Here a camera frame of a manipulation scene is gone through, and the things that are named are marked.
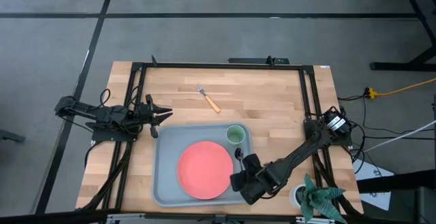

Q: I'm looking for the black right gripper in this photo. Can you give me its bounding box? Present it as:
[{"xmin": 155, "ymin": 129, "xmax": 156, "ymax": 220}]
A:
[{"xmin": 230, "ymin": 153, "xmax": 285, "ymax": 206}]

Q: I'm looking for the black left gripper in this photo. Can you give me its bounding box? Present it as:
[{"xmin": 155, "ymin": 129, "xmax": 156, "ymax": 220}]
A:
[{"xmin": 137, "ymin": 94, "xmax": 174, "ymax": 140}]

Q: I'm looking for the black spoon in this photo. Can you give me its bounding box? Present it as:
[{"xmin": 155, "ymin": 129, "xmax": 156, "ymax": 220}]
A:
[{"xmin": 234, "ymin": 147, "xmax": 246, "ymax": 172}]

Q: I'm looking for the pale green ribbed cup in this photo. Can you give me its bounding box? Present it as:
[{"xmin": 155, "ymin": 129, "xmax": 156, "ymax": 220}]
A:
[{"xmin": 225, "ymin": 124, "xmax": 247, "ymax": 146}]

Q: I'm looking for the coral red plate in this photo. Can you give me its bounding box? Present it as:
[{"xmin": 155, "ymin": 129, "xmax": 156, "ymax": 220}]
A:
[{"xmin": 176, "ymin": 140, "xmax": 234, "ymax": 200}]

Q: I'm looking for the fork with wooden handle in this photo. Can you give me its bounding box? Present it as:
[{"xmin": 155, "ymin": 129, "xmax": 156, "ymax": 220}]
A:
[{"xmin": 195, "ymin": 83, "xmax": 221, "ymax": 114}]

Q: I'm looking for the grey plastic tray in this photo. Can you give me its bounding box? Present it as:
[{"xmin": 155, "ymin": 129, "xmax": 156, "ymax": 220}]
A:
[{"xmin": 151, "ymin": 123, "xmax": 255, "ymax": 208}]

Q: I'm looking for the white plant pot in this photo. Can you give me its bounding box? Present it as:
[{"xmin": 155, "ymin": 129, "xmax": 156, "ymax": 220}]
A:
[{"xmin": 288, "ymin": 184, "xmax": 308, "ymax": 210}]

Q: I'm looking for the green artificial plant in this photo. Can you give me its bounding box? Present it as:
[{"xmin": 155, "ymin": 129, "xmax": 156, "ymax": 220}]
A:
[{"xmin": 299, "ymin": 174, "xmax": 348, "ymax": 224}]

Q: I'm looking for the white paper sheet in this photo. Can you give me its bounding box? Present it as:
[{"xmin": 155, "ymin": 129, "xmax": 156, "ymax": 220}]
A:
[{"xmin": 352, "ymin": 158, "xmax": 396, "ymax": 212}]

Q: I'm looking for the black beam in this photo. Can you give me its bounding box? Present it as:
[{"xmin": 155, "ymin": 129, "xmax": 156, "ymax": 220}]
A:
[
  {"xmin": 0, "ymin": 209, "xmax": 115, "ymax": 224},
  {"xmin": 356, "ymin": 168, "xmax": 436, "ymax": 194}
]

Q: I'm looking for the black furniture foot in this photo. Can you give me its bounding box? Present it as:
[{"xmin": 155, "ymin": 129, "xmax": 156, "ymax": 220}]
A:
[{"xmin": 0, "ymin": 128, "xmax": 27, "ymax": 144}]

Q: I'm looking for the black table stand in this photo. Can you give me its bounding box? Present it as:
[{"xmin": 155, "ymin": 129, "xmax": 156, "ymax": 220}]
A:
[{"xmin": 341, "ymin": 0, "xmax": 436, "ymax": 73}]

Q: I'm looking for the silver metal bracket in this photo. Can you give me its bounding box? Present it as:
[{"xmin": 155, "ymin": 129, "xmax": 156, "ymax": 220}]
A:
[
  {"xmin": 295, "ymin": 216, "xmax": 325, "ymax": 224},
  {"xmin": 106, "ymin": 212, "xmax": 146, "ymax": 224}
]

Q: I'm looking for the black bracket mount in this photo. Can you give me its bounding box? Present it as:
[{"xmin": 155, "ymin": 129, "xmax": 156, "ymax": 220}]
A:
[{"xmin": 228, "ymin": 55, "xmax": 291, "ymax": 66}]

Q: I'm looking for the yellow cable with plug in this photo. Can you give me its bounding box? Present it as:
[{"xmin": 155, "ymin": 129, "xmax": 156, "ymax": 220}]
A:
[{"xmin": 365, "ymin": 77, "xmax": 436, "ymax": 100}]

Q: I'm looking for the black floor cable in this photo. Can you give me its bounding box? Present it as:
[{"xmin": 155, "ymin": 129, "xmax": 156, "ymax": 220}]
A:
[{"xmin": 350, "ymin": 135, "xmax": 436, "ymax": 142}]

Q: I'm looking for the white cable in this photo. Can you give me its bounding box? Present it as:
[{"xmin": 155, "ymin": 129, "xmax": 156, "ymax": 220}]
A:
[{"xmin": 363, "ymin": 119, "xmax": 436, "ymax": 154}]

